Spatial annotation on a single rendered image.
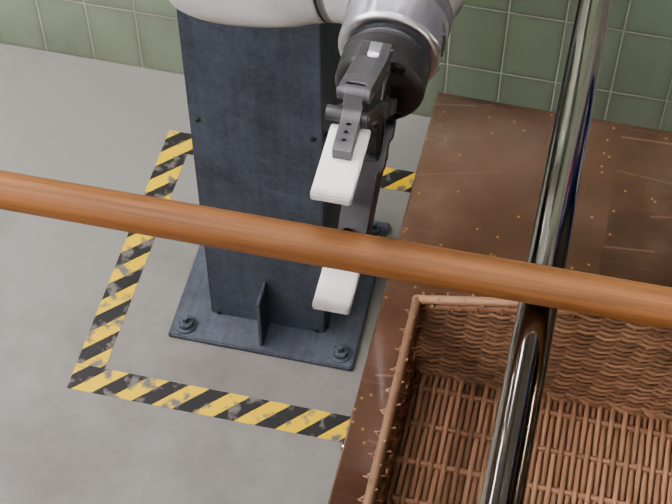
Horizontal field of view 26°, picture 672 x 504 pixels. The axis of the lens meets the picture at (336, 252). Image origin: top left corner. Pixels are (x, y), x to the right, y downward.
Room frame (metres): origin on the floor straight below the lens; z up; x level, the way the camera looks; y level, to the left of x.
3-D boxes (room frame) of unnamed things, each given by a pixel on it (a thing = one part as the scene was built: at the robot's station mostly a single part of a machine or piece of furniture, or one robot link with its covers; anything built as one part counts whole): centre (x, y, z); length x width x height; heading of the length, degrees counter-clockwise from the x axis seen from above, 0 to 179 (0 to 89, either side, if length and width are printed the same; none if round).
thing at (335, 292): (0.69, 0.00, 1.12); 0.07 x 0.03 x 0.01; 167
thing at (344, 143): (0.72, -0.01, 1.28); 0.05 x 0.01 x 0.03; 167
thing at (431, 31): (0.89, -0.05, 1.19); 0.09 x 0.06 x 0.09; 77
